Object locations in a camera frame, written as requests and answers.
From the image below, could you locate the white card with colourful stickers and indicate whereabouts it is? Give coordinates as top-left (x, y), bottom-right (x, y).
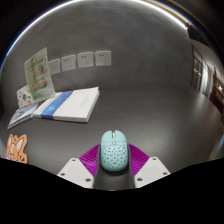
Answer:
top-left (16, 84), bottom-right (34, 109)

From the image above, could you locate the white book with blue band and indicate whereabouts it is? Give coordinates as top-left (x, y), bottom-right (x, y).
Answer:
top-left (32, 86), bottom-right (101, 124)

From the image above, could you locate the green food poster sheet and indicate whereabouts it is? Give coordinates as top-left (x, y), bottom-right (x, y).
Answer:
top-left (23, 47), bottom-right (57, 104)

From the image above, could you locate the grey striped book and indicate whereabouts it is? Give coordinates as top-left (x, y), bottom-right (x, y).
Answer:
top-left (7, 102), bottom-right (39, 130)

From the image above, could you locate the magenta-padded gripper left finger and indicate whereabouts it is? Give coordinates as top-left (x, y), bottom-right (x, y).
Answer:
top-left (56, 143), bottom-right (103, 190)

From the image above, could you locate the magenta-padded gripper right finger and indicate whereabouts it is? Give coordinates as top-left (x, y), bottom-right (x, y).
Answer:
top-left (128, 143), bottom-right (172, 190)

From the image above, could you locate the mint green perforated computer mouse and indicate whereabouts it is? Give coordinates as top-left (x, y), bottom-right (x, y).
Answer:
top-left (99, 129), bottom-right (130, 173)

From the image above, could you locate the orange fox-shaped mouse pad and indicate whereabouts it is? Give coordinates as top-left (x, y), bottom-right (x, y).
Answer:
top-left (4, 133), bottom-right (29, 164)

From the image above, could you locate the dark-framed glass door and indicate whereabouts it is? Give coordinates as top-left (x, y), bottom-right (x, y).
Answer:
top-left (190, 39), bottom-right (212, 98)

